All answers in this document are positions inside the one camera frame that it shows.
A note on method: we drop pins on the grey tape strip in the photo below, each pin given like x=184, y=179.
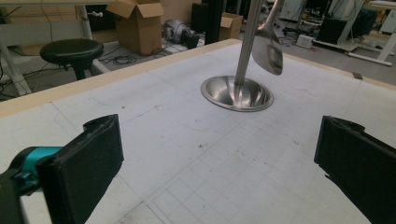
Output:
x=357, y=76

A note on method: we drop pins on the white grid mat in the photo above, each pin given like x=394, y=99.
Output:
x=199, y=155

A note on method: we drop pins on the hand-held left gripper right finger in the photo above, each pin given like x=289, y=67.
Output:
x=361, y=168

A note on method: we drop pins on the large open cardboard box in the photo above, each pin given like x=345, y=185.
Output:
x=140, y=31

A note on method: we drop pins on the black round stool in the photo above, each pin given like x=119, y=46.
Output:
x=73, y=51

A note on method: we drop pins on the white desk frame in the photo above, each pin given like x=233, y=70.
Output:
x=46, y=31

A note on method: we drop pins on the small cardboard box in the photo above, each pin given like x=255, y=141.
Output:
x=230, y=26

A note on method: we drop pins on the black equipment case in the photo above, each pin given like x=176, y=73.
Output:
x=331, y=29

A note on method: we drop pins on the grey round device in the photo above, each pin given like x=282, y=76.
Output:
x=177, y=31

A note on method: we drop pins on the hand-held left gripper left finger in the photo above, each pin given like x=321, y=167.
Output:
x=77, y=174

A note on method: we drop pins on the white table frame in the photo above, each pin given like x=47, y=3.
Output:
x=367, y=46

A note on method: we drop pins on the metal spatula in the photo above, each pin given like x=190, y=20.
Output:
x=269, y=53

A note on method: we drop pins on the metal utensil stand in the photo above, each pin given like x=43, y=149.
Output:
x=246, y=46

